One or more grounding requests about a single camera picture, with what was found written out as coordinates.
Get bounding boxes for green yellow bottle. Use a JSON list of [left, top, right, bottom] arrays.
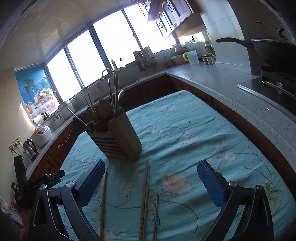
[[205, 41, 215, 56]]

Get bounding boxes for upper wooden wall cabinets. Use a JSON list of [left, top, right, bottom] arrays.
[[132, 0, 204, 38]]

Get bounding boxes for fruit poster window blind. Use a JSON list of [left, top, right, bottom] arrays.
[[15, 66, 59, 119]]

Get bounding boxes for white jug green handle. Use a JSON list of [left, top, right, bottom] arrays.
[[183, 50, 199, 65]]

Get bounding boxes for white red rice cooker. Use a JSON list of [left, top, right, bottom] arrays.
[[31, 126, 52, 148]]

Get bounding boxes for white round cooker pot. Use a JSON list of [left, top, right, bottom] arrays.
[[58, 100, 76, 120]]

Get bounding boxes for steel electric kettle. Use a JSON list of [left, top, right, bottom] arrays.
[[23, 138, 39, 162]]

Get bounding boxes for brown wooden utensil holder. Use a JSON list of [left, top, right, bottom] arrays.
[[85, 100, 142, 162]]

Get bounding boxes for dish drying rack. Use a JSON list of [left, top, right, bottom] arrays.
[[133, 46, 159, 72]]

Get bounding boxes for black wok with handle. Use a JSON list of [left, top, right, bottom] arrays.
[[216, 21, 295, 74]]

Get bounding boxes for yellow bottle on windowsill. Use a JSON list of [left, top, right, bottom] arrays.
[[111, 59, 120, 71]]

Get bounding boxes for gas stove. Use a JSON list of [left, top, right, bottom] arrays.
[[237, 66, 295, 112]]

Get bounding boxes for teal floral tablecloth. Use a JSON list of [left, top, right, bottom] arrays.
[[61, 91, 295, 240]]

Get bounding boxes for pink plastic basin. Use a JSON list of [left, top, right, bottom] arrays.
[[171, 46, 187, 65]]

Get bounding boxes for chrome kitchen faucet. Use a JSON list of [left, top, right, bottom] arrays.
[[101, 68, 115, 79]]

